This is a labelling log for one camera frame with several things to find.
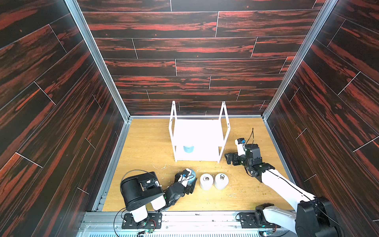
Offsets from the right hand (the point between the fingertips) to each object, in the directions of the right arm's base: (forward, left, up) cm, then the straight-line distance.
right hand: (235, 152), depth 89 cm
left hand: (-14, +26, -7) cm, 30 cm away
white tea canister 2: (-18, +18, -3) cm, 25 cm away
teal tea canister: (+3, +29, -2) cm, 29 cm away
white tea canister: (-17, +10, -3) cm, 20 cm away
